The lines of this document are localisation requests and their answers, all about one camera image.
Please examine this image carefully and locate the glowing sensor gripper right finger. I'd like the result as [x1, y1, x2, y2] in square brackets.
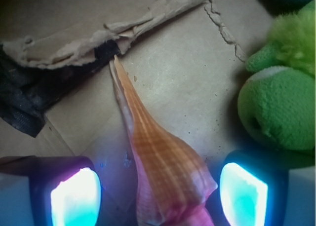
[218, 149, 316, 226]

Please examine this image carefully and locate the brown paper bag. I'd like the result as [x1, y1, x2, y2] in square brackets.
[0, 0, 273, 226]

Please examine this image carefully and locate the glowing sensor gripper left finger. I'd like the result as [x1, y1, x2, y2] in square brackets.
[0, 156, 102, 226]

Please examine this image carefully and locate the green plush toy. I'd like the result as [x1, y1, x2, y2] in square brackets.
[237, 0, 316, 165]

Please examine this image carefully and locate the orange spiral sea shell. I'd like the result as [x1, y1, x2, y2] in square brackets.
[110, 57, 217, 226]

